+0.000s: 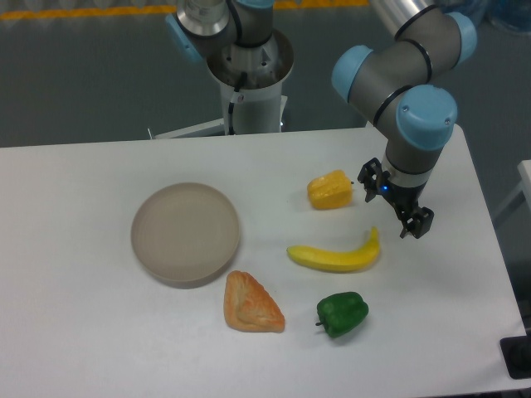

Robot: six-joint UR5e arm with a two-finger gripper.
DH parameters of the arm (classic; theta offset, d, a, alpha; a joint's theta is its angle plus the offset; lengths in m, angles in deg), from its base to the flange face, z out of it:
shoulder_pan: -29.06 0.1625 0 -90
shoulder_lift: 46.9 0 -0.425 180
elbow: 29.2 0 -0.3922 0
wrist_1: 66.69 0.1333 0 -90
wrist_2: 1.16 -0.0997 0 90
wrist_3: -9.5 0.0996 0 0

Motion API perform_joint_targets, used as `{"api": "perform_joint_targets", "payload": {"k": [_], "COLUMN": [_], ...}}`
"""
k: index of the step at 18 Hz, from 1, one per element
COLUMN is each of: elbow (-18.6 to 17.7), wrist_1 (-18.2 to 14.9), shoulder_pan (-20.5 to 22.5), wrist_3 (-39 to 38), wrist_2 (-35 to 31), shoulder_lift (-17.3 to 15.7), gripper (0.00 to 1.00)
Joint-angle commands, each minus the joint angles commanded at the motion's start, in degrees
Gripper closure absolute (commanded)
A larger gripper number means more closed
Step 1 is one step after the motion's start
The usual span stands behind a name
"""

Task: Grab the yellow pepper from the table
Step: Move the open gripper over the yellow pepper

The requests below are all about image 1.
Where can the yellow floor tape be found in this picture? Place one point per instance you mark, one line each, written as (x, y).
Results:
(26, 10)

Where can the triangular puff pastry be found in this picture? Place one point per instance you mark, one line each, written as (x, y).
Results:
(248, 307)

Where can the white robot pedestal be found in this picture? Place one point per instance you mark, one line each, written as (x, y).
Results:
(250, 83)

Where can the yellow bell pepper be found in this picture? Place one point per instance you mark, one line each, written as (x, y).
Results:
(330, 191)

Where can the beige round plate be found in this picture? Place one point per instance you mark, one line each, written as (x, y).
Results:
(185, 234)

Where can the yellow banana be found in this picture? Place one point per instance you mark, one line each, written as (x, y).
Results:
(338, 261)

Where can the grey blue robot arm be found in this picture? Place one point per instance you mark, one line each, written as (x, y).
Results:
(391, 89)

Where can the white furniture edge right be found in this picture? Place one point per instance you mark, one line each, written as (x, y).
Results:
(518, 196)

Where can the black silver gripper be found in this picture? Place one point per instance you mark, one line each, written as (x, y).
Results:
(401, 190)

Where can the green bell pepper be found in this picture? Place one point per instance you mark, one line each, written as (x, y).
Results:
(341, 313)

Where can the black device at table edge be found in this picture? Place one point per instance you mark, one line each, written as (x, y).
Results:
(516, 353)

